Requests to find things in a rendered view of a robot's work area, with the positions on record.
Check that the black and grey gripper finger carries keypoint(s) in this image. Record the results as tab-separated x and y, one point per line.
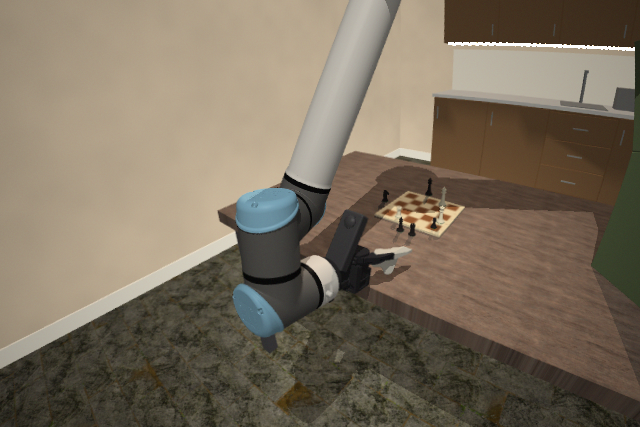
380	255

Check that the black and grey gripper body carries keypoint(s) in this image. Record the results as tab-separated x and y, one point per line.
353	278

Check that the brown and cream chessboard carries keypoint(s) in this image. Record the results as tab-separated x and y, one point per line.
421	210

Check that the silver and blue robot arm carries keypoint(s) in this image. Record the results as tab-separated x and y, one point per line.
279	288

